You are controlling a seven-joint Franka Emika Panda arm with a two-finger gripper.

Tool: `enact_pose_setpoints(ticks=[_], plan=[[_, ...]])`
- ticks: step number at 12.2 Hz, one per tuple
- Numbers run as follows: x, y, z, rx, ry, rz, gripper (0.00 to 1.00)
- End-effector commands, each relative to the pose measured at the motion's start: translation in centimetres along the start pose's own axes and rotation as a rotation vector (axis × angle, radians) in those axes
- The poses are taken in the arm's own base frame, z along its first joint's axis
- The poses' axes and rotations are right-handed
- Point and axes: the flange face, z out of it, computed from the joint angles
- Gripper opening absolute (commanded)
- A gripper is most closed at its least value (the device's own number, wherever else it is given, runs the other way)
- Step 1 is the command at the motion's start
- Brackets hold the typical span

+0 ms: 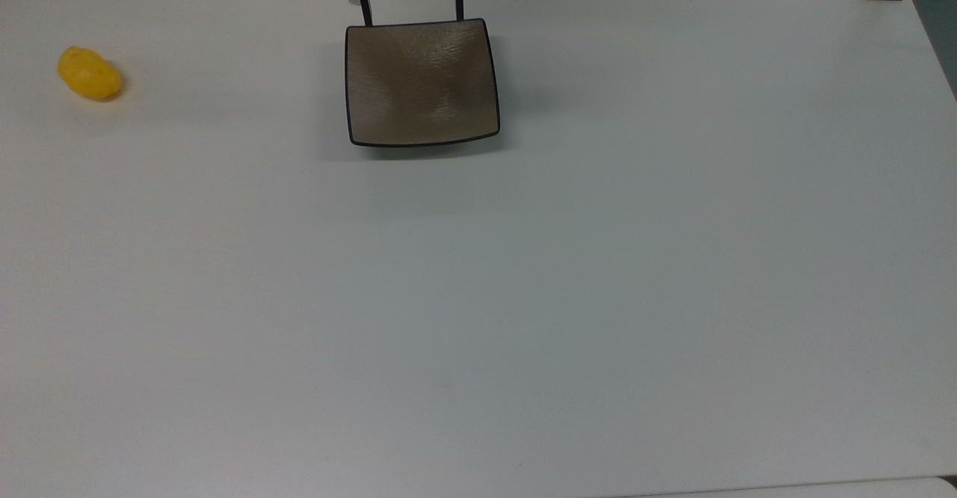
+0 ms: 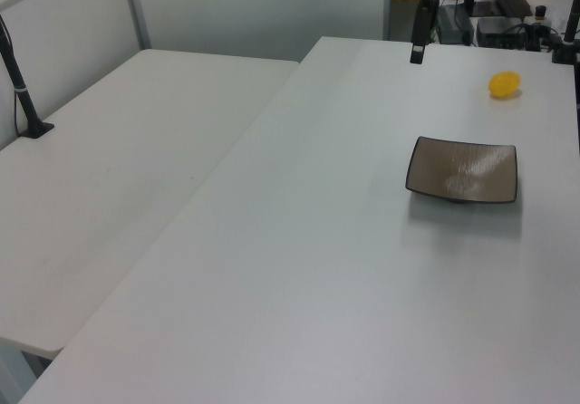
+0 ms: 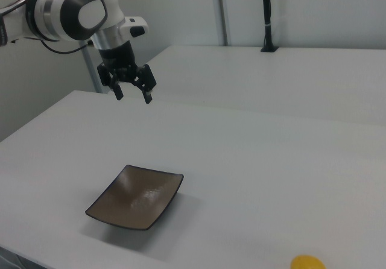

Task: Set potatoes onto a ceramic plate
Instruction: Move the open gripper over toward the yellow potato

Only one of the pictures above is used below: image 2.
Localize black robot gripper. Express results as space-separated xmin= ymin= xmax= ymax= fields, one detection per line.
xmin=409 ymin=0 xmax=439 ymax=66

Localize brown square ceramic plate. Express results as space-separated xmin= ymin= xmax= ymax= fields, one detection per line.
xmin=404 ymin=136 xmax=519 ymax=205

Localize grey electronics box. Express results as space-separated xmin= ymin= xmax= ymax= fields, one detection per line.
xmin=436 ymin=4 xmax=475 ymax=45

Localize black controller box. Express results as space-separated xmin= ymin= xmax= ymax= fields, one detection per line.
xmin=475 ymin=15 xmax=529 ymax=48

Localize black cable bundle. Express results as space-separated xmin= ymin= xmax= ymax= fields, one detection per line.
xmin=516 ymin=21 xmax=561 ymax=53

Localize black camera stand pole with clamp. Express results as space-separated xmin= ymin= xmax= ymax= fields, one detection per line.
xmin=549 ymin=8 xmax=580 ymax=66

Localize grey metal partition post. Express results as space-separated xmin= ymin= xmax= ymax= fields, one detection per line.
xmin=121 ymin=0 xmax=153 ymax=51

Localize black camera stand pole, white band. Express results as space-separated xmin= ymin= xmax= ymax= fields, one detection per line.
xmin=0 ymin=14 xmax=56 ymax=140

